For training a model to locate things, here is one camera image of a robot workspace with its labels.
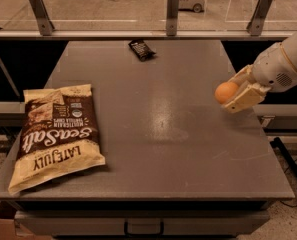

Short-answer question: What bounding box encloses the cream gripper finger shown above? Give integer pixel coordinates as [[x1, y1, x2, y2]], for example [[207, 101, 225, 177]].
[[222, 89, 265, 113], [229, 65, 253, 84]]

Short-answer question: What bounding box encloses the orange fruit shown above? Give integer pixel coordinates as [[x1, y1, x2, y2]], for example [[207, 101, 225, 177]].
[[215, 82, 239, 104]]

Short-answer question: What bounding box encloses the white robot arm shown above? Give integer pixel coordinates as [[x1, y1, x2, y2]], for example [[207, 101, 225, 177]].
[[222, 32, 297, 113]]

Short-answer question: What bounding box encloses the black rxbar chocolate wrapper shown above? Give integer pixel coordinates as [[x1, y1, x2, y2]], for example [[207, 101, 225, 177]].
[[128, 39, 155, 61]]

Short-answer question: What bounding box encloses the black stand leg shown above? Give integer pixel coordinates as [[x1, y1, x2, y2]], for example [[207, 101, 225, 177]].
[[270, 137, 297, 179]]

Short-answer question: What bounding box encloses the Late July chips bag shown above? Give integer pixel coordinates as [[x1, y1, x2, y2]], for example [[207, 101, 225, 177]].
[[8, 84, 105, 194]]

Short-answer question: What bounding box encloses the cardboard box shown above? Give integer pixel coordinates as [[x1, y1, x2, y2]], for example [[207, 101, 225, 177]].
[[0, 201, 52, 240]]

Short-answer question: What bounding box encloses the right metal bracket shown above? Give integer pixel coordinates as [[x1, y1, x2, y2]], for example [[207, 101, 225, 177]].
[[246, 0, 273, 36]]

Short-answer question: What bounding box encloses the metal bracket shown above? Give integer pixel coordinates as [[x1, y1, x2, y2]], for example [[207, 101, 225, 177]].
[[166, 0, 179, 36], [246, 0, 273, 36], [29, 0, 54, 36]]

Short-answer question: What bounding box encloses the middle metal bracket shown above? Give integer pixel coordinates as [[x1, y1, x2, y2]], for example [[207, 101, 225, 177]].
[[166, 0, 179, 36]]

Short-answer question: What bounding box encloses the table drawer with handle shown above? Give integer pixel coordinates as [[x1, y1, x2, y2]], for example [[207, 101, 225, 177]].
[[15, 211, 269, 237]]

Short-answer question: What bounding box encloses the left metal bracket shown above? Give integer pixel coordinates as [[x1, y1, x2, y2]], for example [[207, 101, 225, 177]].
[[29, 0, 54, 36]]

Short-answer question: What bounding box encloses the white rail ledge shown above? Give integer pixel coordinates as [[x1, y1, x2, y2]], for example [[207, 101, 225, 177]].
[[0, 29, 294, 40]]

